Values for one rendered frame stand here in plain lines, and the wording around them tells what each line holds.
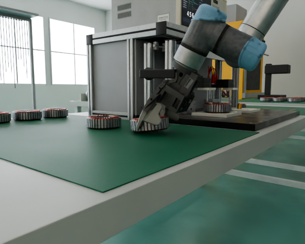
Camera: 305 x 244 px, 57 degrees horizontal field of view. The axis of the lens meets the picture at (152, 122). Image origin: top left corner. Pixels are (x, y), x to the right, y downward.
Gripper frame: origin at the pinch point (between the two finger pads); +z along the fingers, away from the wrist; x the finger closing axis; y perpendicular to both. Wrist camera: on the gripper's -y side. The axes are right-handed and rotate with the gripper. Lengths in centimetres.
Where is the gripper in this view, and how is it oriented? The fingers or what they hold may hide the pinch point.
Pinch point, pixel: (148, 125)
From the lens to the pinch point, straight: 81.8
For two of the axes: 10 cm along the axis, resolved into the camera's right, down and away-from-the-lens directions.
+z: -4.2, 8.4, 3.5
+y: 7.5, 5.3, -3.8
